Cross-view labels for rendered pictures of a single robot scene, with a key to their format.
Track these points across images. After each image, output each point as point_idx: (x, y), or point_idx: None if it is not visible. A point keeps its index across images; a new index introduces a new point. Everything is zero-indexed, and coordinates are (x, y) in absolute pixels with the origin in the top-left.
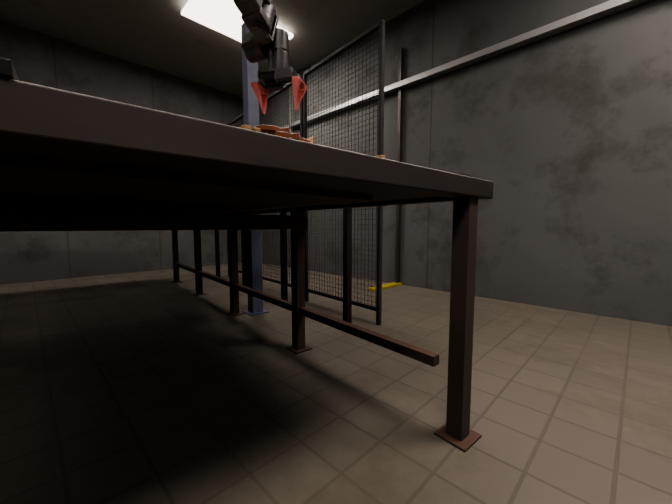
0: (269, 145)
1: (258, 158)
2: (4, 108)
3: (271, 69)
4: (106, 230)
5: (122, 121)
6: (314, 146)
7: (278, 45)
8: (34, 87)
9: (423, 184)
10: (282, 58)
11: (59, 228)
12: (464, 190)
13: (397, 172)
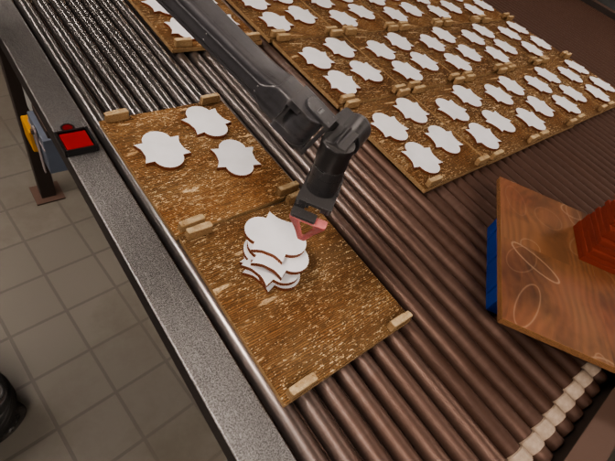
0: (120, 257)
1: (116, 256)
2: (68, 166)
3: (306, 177)
4: None
5: (83, 192)
6: (138, 287)
7: (315, 160)
8: (70, 163)
9: (227, 458)
10: (312, 177)
11: None
12: None
13: (198, 400)
